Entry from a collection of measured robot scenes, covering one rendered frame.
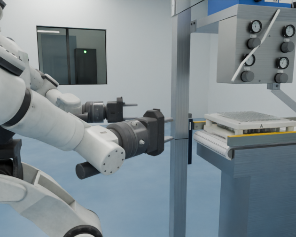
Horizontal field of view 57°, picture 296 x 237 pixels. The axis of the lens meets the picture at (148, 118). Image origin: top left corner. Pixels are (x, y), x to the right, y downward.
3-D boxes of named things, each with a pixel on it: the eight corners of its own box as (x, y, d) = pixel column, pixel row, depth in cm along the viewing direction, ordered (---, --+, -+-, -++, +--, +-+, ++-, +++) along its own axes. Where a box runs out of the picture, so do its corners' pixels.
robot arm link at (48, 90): (59, 118, 119) (42, 103, 132) (75, 100, 121) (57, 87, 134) (41, 105, 112) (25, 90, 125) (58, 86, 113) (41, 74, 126)
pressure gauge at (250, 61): (244, 66, 81) (245, 53, 81) (241, 66, 83) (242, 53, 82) (254, 66, 82) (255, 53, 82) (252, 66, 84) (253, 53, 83)
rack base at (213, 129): (253, 127, 123) (253, 122, 122) (295, 139, 100) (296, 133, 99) (203, 130, 116) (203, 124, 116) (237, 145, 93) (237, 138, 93)
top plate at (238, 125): (253, 115, 122) (253, 111, 122) (297, 126, 99) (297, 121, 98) (203, 118, 115) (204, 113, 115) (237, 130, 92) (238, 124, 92)
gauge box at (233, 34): (233, 83, 83) (237, 14, 79) (215, 82, 93) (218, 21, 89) (292, 82, 89) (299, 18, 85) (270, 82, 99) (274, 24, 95)
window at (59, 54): (39, 86, 543) (35, 25, 523) (39, 86, 544) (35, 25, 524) (107, 84, 592) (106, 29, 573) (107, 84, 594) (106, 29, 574)
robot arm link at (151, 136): (144, 106, 75) (109, 112, 66) (171, 110, 69) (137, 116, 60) (144, 151, 77) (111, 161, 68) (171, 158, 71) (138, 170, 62)
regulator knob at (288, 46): (285, 52, 83) (286, 37, 82) (279, 52, 86) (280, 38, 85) (294, 52, 84) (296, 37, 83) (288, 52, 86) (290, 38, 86)
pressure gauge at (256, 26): (250, 32, 80) (251, 19, 80) (247, 33, 81) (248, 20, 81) (261, 33, 81) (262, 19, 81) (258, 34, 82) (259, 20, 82)
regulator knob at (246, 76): (245, 82, 81) (245, 67, 80) (239, 82, 83) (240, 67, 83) (254, 82, 82) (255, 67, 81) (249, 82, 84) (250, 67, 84)
